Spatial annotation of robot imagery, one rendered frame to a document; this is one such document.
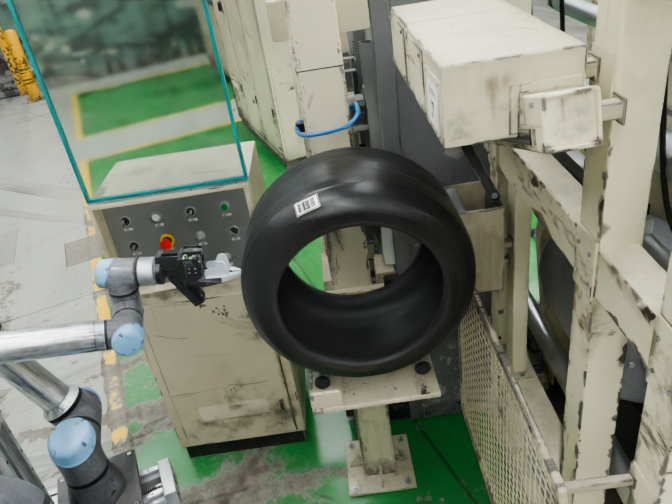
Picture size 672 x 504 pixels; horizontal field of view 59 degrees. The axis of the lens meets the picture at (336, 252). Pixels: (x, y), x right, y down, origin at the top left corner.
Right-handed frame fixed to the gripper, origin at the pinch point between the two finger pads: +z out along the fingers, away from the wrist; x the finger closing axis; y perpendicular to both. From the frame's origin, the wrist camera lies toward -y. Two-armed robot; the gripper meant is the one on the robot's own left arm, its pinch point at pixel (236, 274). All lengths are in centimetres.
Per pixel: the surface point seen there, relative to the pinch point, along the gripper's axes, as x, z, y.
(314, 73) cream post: 28, 23, 44
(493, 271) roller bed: 21, 76, -17
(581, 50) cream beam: -34, 65, 62
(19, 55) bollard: 763, -383, -106
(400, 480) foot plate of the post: 25, 51, -117
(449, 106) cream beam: -34, 44, 53
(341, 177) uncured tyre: -5.7, 27.3, 28.7
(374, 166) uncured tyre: -0.3, 35.5, 28.8
